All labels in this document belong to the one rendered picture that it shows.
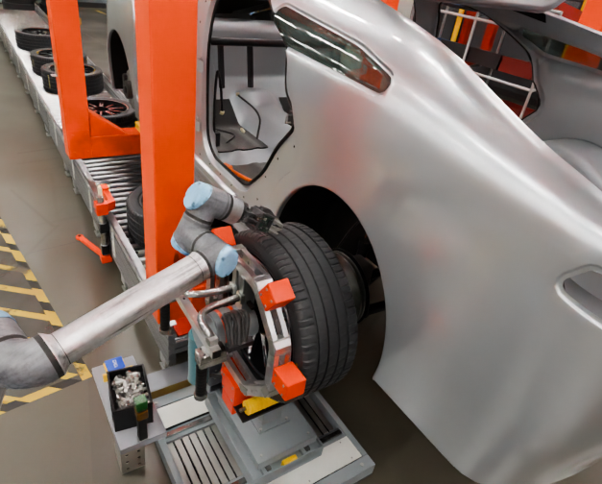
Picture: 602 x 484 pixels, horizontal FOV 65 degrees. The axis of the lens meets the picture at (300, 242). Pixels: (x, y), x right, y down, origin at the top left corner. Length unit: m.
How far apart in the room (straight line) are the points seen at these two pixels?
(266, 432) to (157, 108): 1.42
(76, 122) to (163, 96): 2.07
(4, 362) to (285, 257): 0.83
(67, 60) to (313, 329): 2.69
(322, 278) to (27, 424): 1.66
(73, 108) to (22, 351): 2.70
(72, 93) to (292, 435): 2.67
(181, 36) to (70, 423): 1.82
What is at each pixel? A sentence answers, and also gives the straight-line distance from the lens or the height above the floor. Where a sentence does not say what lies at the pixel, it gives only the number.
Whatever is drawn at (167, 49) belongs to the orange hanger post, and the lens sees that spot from 1.73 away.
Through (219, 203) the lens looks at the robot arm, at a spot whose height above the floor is 1.37.
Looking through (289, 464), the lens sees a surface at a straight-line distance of 2.26.
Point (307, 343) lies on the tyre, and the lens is 1.55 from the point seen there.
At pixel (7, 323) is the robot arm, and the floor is 1.20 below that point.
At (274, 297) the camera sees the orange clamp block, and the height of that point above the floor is 1.14.
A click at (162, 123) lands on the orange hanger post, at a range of 1.79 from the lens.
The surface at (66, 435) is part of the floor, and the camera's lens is 2.60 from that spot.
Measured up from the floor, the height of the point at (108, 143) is 0.62.
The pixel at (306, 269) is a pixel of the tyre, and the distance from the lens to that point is 1.58.
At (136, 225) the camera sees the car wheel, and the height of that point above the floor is 0.43.
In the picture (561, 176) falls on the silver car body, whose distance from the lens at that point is 1.27.
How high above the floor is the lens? 2.04
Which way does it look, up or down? 31 degrees down
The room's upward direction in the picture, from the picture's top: 9 degrees clockwise
